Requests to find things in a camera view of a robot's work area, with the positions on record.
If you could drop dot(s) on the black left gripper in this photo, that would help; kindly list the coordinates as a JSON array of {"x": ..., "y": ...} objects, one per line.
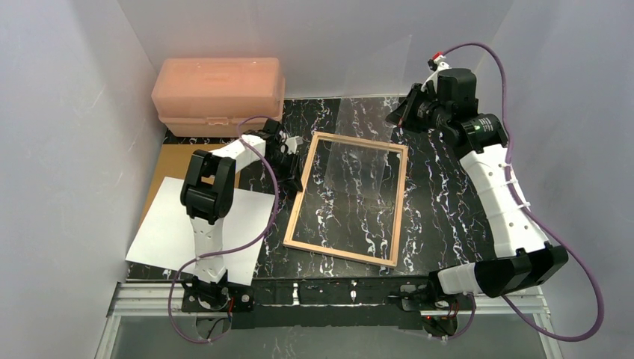
[{"x": 288, "y": 157}]

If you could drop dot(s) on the white-backed printed photo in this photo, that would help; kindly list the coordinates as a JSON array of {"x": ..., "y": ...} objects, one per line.
[{"x": 168, "y": 238}]

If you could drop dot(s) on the light wooden picture frame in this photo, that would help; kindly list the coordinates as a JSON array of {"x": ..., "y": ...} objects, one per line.
[{"x": 352, "y": 203}]

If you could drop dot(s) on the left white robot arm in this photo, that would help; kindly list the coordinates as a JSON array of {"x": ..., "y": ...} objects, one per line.
[{"x": 247, "y": 148}]

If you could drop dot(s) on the brown cardboard backing board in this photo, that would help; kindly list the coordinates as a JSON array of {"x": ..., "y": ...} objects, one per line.
[{"x": 173, "y": 168}]

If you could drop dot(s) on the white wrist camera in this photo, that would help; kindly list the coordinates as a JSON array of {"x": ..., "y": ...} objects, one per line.
[
  {"x": 292, "y": 144},
  {"x": 436, "y": 64}
]

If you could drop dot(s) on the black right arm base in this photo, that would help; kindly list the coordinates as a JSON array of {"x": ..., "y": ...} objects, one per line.
[{"x": 425, "y": 298}]

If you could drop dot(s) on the pink plastic storage box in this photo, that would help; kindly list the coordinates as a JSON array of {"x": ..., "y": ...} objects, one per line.
[{"x": 212, "y": 97}]

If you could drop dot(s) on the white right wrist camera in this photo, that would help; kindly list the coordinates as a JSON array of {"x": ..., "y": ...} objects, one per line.
[{"x": 436, "y": 64}]

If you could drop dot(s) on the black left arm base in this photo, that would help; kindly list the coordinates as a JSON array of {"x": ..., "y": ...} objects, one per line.
[{"x": 223, "y": 297}]

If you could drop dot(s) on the aluminium front rail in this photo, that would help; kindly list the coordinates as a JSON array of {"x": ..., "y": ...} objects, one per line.
[{"x": 151, "y": 298}]

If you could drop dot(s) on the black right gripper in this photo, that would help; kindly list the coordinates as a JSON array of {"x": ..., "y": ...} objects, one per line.
[{"x": 410, "y": 110}]

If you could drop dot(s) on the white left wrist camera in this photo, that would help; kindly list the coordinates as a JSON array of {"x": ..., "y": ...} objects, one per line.
[{"x": 292, "y": 144}]

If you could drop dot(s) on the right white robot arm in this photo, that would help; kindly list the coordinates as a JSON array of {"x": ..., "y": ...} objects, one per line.
[{"x": 524, "y": 255}]

